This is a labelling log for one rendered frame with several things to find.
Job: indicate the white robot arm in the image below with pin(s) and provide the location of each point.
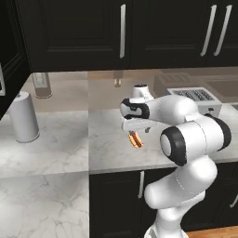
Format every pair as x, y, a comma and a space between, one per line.
189, 136

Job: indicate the black side cupboard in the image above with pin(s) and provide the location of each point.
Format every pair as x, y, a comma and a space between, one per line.
12, 55

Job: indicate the hot dog in bun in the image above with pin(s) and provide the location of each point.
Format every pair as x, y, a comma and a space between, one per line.
135, 140

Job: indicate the black base cupboard door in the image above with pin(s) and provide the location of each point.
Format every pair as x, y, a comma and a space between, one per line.
223, 192
114, 204

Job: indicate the silver toaster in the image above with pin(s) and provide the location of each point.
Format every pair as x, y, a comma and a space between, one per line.
201, 98

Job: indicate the white paper towel roll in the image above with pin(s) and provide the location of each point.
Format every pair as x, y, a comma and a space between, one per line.
23, 119

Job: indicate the narrow black wall cupboard door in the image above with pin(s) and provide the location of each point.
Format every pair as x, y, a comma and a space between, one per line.
231, 37

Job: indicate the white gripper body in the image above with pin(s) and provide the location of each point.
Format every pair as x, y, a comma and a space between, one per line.
136, 124

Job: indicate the wide black wall cupboard door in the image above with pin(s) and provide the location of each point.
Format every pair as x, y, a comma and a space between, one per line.
74, 31

